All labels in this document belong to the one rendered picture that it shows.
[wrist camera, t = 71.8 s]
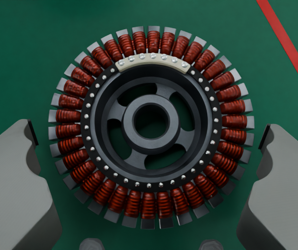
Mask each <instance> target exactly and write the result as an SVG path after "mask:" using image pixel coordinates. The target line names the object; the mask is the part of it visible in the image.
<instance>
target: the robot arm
mask: <svg viewBox="0 0 298 250"><path fill-rule="evenodd" d="M37 145H39V144H38V141H37V138H36V135H35V132H34V129H33V126H32V123H31V120H30V119H21V120H18V121H17V122H16V123H14V124H13V125H12V126H11V127H9V128H8V129H7V130H6V131H4V132H3V133H2V134H1V135H0V250H51V249H52V247H53V246H54V245H55V244H56V242H57V241H58V240H59V238H60V237H61V234H62V226H61V223H60V219H59V216H58V213H57V210H56V207H55V204H54V201H53V198H52V195H51V192H50V189H49V186H48V184H47V181H46V179H44V178H42V177H40V176H39V173H40V171H41V167H40V164H39V161H38V158H37V156H36V153H35V148H36V146H37ZM258 149H260V150H261V153H262V155H263V157H262V159H261V161H260V164H259V166H258V169H257V171H256V174H257V176H258V178H259V180H258V181H256V182H255V183H254V184H253V186H252V189H251V191H250V194H249V196H248V198H247V201H246V203H245V205H244V208H243V210H242V212H241V216H240V219H239V222H238V226H237V230H236V234H237V238H238V240H239V241H240V242H241V244H242V245H243V246H244V248H245V249H246V250H298V141H297V140H296V139H295V138H294V137H292V136H291V135H290V134H289V133H288V132H287V131H285V130H284V129H283V128H282V127H281V126H279V125H277V124H267V125H266V127H265V130H264V132H263V135H262V138H261V141H260V144H259V147H258ZM79 250H105V248H104V246H103V244H102V242H101V240H100V239H97V238H86V239H84V240H83V241H82V242H81V244H80V247H79ZM199 250H224V249H223V246H222V244H221V243H220V242H219V241H217V240H214V239H211V240H203V241H202V243H201V245H200V247H199Z"/></svg>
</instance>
